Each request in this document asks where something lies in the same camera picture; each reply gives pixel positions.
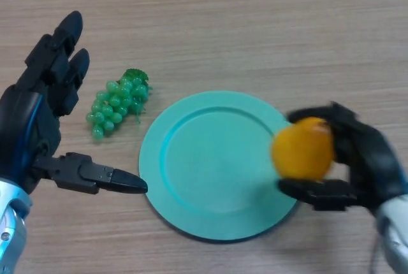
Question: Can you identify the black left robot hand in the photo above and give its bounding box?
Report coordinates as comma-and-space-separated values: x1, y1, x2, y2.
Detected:
0, 10, 149, 196

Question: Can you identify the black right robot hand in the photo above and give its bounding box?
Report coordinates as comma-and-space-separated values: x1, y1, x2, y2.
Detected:
278, 102, 408, 215

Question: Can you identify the yellow pear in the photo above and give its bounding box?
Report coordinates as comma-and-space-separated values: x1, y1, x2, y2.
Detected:
270, 116, 336, 182

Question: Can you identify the green round plate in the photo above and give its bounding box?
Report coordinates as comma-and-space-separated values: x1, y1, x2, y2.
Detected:
138, 90, 303, 243

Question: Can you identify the green grape bunch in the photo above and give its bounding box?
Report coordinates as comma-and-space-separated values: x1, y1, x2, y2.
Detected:
86, 68, 153, 143

